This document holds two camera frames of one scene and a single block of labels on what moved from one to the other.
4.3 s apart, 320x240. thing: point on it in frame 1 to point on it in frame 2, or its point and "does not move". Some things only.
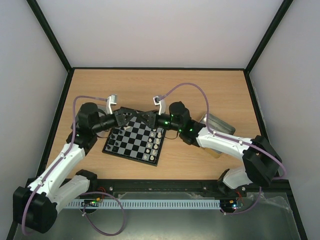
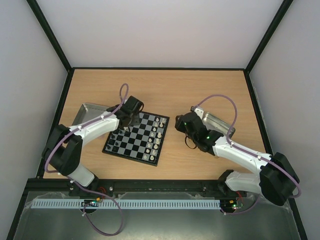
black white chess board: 135,140 does not move
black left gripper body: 100,127 to 133,122
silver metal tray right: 217,125 does not move
